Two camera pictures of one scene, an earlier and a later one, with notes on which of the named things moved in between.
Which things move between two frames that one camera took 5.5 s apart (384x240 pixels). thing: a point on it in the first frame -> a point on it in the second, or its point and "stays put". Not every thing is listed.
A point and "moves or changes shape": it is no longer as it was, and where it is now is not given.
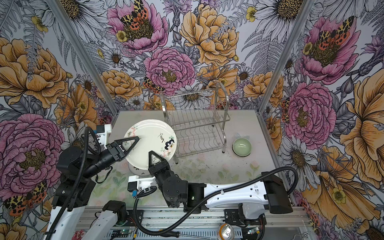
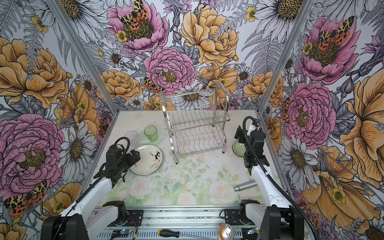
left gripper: [114, 146] -> [131, 161]
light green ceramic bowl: [241, 147] stays put
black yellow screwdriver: [176, 234] stays put
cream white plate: [154, 135] moves or changes shape
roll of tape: [226, 231] stays put
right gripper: [156, 168] -> [240, 131]
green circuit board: [120, 233] stays put
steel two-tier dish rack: [198, 117] stays put
